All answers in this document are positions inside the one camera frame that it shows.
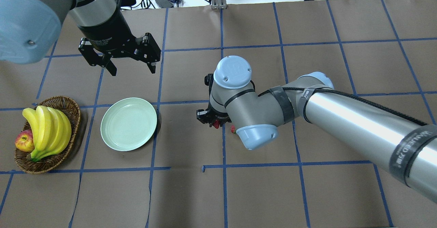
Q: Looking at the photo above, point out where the light green plate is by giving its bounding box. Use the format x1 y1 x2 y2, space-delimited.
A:
100 97 158 152

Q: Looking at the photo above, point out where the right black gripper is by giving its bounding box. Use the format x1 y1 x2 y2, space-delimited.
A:
196 74 231 126

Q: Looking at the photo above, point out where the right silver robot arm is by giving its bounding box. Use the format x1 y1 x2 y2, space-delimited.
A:
196 56 437 202

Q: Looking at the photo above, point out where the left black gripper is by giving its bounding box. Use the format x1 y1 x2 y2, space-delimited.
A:
78 9 161 76

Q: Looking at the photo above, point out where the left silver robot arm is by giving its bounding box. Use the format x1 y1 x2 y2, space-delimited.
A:
0 0 161 76

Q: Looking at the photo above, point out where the red apple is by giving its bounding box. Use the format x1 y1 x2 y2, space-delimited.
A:
15 129 35 153

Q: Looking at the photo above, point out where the brown wicker basket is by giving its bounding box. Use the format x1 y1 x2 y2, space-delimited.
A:
14 96 81 174

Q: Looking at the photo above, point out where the black power adapter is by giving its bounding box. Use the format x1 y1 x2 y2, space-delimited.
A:
155 0 174 8

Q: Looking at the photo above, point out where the yellow banana bunch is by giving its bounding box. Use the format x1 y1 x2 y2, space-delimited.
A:
22 105 72 162

